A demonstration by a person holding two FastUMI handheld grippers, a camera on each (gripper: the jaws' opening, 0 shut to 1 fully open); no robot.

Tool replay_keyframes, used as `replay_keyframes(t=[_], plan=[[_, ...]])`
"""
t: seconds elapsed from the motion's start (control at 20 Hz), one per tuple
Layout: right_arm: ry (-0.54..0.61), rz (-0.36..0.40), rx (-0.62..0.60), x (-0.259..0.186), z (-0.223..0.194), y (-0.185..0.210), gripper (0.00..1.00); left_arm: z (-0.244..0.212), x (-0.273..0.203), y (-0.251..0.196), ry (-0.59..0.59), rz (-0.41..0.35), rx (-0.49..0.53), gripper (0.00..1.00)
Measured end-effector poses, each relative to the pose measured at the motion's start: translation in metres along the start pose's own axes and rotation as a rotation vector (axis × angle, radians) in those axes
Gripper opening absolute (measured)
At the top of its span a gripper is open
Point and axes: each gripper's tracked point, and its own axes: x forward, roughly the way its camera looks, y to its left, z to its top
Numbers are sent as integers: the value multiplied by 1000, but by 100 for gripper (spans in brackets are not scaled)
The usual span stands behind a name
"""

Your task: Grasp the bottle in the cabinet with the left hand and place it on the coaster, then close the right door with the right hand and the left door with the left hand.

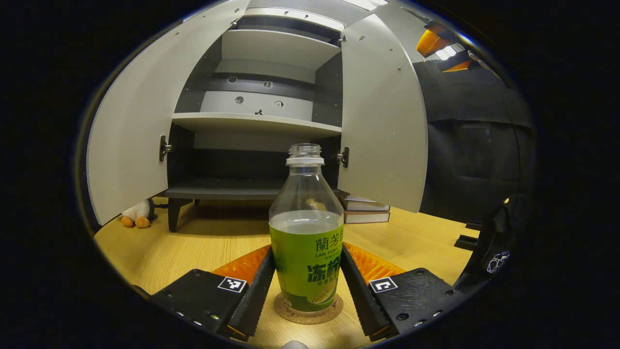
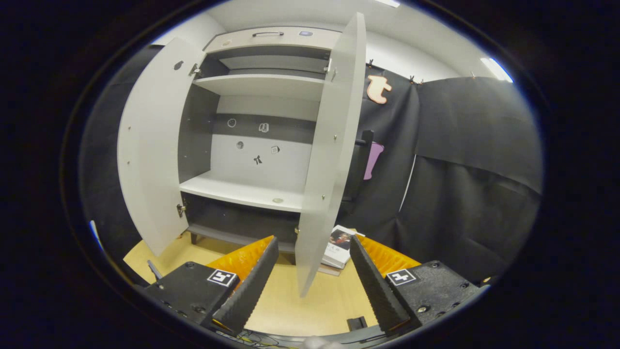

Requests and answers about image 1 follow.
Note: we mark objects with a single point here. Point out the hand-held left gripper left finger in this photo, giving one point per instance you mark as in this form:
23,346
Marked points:
252,295

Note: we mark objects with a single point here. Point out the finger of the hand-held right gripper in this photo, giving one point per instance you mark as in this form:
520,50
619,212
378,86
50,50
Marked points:
457,68
433,42

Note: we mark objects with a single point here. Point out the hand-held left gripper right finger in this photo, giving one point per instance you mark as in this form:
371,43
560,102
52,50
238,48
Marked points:
363,300

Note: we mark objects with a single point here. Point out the round cork coaster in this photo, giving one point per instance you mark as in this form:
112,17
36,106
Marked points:
310,317

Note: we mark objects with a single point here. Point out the clear bottle with green label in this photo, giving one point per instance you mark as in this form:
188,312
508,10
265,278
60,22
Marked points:
305,252

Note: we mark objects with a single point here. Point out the white cabinet door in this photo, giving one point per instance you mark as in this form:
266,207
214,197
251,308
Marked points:
140,121
382,121

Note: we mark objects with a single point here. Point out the white and grey cabinet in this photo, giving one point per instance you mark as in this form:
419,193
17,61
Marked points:
261,123

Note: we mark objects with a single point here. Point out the black backdrop cloth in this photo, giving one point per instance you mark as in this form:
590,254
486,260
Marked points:
465,145

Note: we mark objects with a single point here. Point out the plain white book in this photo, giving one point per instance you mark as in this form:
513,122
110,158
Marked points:
368,217

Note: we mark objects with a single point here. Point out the white book with dark picture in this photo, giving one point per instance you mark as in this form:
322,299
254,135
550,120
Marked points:
368,204

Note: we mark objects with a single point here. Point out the white and orange plush toy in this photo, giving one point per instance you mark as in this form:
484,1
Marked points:
138,212

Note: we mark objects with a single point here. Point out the black object with white print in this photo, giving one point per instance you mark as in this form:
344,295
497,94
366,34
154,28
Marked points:
503,228

